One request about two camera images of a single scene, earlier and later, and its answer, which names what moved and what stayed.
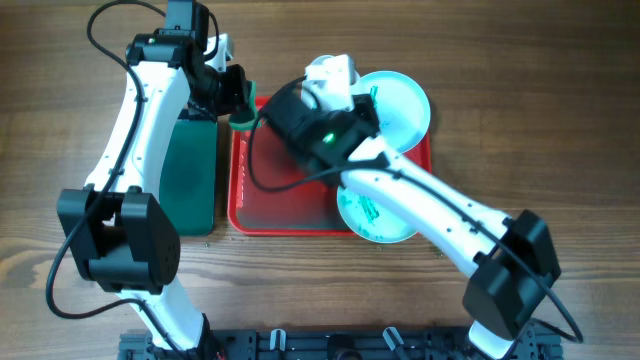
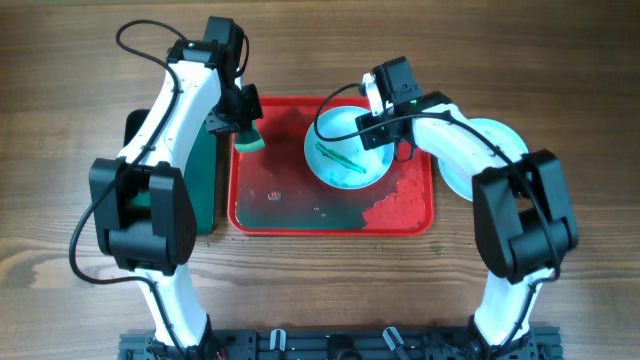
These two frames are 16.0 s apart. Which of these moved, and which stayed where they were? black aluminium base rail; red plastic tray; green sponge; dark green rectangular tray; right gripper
Moved: right gripper; green sponge
Stayed: black aluminium base rail; dark green rectangular tray; red plastic tray
